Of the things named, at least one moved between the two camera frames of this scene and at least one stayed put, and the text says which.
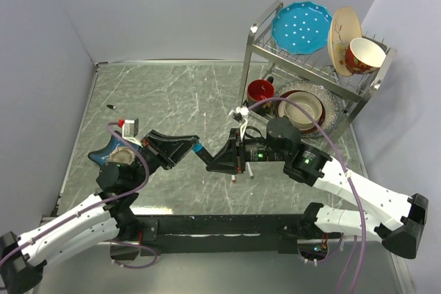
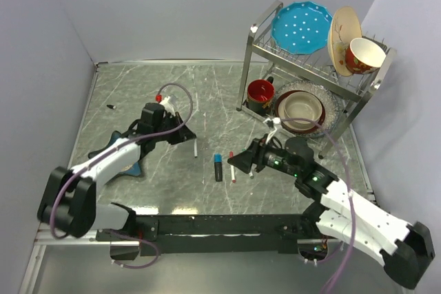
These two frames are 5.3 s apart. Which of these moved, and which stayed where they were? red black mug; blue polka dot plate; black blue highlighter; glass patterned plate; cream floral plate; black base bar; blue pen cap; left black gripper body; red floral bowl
Moved: black blue highlighter; blue pen cap; left black gripper body
Stayed: cream floral plate; blue polka dot plate; glass patterned plate; red black mug; red floral bowl; black base bar
